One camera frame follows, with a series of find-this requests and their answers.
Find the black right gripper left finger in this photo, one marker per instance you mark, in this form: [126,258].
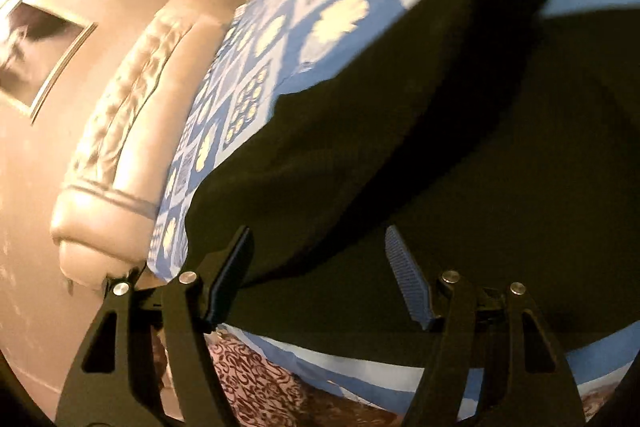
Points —
[113,379]

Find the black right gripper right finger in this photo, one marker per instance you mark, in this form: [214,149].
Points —
[495,363]

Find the black studded pants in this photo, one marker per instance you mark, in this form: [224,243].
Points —
[499,144]

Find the pink floral patterned trousers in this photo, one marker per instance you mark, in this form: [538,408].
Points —
[262,393]

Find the cream tufted leather headboard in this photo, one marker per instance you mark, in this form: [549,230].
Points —
[104,216]

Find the blue patterned bed sheet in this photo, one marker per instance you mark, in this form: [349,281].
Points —
[280,56]

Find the framed wall picture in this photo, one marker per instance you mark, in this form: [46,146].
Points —
[37,44]

